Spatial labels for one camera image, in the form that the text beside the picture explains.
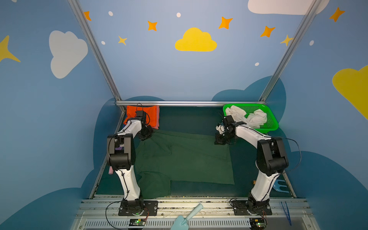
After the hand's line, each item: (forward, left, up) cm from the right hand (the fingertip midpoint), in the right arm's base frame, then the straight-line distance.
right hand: (216, 141), depth 96 cm
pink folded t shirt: (+19, +44, 0) cm, 48 cm away
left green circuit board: (-47, +44, -5) cm, 64 cm away
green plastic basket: (+19, -43, -1) cm, 47 cm away
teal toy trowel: (-46, +21, -2) cm, 51 cm away
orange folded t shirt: (+23, +50, +2) cm, 55 cm away
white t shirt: (+22, -31, -2) cm, 38 cm away
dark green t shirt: (-9, +34, -6) cm, 36 cm away
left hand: (+3, +45, 0) cm, 45 cm away
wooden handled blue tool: (-26, -33, -4) cm, 42 cm away
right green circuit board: (-44, -18, -6) cm, 48 cm away
